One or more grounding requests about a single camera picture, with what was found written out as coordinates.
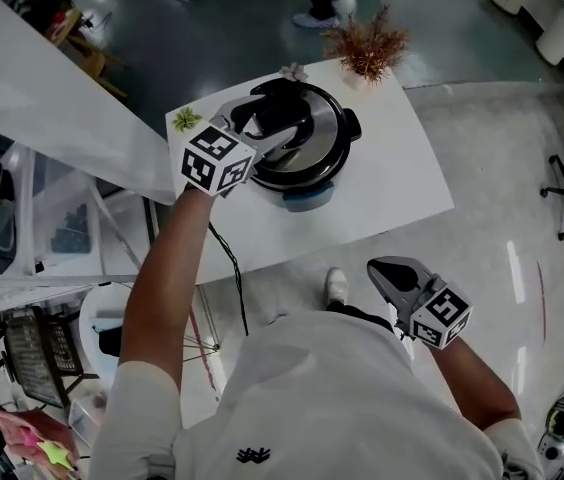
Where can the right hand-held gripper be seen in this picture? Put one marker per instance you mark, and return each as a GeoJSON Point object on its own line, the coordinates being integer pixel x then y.
{"type": "Point", "coordinates": [439, 318]}

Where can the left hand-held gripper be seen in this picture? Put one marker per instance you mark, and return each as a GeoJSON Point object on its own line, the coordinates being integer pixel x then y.
{"type": "Point", "coordinates": [212, 163]}

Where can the black cooker lid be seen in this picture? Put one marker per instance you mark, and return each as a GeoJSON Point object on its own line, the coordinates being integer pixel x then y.
{"type": "Point", "coordinates": [322, 133]}

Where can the grey electric pressure cooker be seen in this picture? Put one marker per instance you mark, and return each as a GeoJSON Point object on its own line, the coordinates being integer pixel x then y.
{"type": "Point", "coordinates": [307, 199]}

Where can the person's right forearm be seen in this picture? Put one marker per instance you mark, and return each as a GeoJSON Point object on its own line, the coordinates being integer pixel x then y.
{"type": "Point", "coordinates": [472, 383]}

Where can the person's left forearm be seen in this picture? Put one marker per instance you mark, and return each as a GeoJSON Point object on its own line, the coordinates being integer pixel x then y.
{"type": "Point", "coordinates": [162, 288]}

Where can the person's black trousers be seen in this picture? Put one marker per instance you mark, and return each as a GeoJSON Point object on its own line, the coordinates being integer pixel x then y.
{"type": "Point", "coordinates": [362, 314]}

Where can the small pink flower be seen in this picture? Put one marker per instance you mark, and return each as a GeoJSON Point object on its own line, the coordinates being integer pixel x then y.
{"type": "Point", "coordinates": [293, 72]}

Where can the person's right white shoe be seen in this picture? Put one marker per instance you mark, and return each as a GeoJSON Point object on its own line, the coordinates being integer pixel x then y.
{"type": "Point", "coordinates": [337, 285]}

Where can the small green succulent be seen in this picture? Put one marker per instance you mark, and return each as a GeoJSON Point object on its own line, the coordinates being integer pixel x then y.
{"type": "Point", "coordinates": [186, 119]}

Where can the white square table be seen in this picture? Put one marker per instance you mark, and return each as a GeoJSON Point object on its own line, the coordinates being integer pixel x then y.
{"type": "Point", "coordinates": [387, 168]}

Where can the orange dried plant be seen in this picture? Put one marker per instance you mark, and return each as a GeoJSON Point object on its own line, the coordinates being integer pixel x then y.
{"type": "Point", "coordinates": [367, 48]}

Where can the person's white shirt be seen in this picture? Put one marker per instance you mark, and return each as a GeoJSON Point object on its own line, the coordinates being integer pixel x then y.
{"type": "Point", "coordinates": [322, 393]}

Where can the wooden stool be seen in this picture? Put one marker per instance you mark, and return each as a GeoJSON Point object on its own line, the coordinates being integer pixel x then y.
{"type": "Point", "coordinates": [92, 63]}

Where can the clear plastic storage box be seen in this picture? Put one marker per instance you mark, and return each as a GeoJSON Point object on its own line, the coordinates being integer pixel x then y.
{"type": "Point", "coordinates": [69, 228]}

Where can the white translucent partition panel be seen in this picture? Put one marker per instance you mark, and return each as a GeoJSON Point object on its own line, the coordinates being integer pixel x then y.
{"type": "Point", "coordinates": [37, 88]}

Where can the light blue tray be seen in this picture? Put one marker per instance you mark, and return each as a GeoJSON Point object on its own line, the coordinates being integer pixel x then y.
{"type": "Point", "coordinates": [107, 318]}

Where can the black cloth pouch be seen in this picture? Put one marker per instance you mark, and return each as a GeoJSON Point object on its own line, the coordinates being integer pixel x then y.
{"type": "Point", "coordinates": [109, 342]}

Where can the white metal shelf rack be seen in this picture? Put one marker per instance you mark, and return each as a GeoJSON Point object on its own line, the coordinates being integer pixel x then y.
{"type": "Point", "coordinates": [37, 280]}

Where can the black mesh chair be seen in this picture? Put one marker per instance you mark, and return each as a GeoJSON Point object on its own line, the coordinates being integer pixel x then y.
{"type": "Point", "coordinates": [32, 358]}

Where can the clear plastic bin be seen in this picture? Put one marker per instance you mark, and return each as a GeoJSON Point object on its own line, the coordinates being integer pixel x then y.
{"type": "Point", "coordinates": [82, 418]}

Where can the pink plush with yellow star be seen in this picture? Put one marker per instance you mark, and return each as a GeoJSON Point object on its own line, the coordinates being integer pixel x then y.
{"type": "Point", "coordinates": [27, 433]}

